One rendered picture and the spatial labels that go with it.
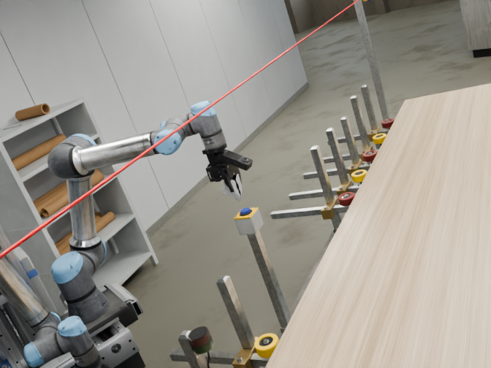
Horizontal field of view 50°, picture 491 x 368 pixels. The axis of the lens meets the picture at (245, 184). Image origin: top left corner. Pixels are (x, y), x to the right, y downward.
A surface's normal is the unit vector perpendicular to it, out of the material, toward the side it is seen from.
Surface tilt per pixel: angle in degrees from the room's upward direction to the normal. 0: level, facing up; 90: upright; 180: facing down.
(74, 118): 90
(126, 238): 90
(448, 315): 0
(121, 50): 90
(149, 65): 90
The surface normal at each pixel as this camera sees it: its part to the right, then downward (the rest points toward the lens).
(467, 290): -0.32, -0.89
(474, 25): -0.76, 0.45
